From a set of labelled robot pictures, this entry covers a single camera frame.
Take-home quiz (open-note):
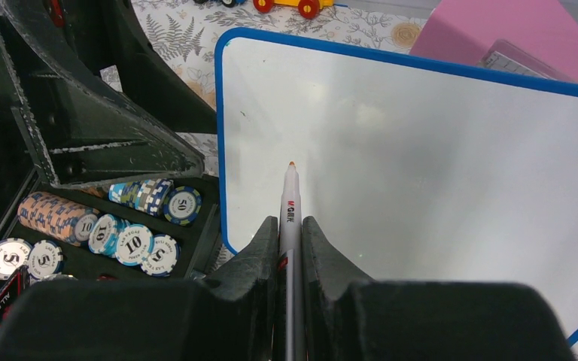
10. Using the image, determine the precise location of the blue framed whiteboard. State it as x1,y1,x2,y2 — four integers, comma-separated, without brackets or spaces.
214,28,578,347

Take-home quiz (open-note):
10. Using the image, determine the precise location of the orange toy car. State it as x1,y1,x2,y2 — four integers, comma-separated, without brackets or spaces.
252,0,334,20

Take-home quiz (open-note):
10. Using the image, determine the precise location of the red triangle all-in marker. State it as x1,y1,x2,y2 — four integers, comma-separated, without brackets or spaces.
0,265,30,327

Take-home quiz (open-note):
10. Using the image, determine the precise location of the black poker chip case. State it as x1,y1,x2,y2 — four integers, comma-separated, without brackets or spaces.
0,123,220,288

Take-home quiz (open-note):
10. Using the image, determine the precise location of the pink box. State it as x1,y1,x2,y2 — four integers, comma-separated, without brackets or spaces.
410,1,578,83

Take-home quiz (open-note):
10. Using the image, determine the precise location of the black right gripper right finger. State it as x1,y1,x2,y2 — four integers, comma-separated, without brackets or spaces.
302,217,574,360

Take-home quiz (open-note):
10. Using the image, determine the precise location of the blue toy car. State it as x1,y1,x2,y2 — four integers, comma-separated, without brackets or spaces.
193,0,246,8

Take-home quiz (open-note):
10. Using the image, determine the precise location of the floral table cloth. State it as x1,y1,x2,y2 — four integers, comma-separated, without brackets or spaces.
100,0,578,361

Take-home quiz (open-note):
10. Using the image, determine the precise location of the white orange whiteboard marker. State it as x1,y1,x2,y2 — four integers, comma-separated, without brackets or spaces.
272,162,307,360

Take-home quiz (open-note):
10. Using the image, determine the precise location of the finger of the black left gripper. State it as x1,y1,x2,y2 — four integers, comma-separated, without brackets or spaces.
0,1,205,189
44,1,217,134

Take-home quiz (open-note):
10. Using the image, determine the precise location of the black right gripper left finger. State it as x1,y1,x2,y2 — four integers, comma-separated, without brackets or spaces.
0,216,278,360

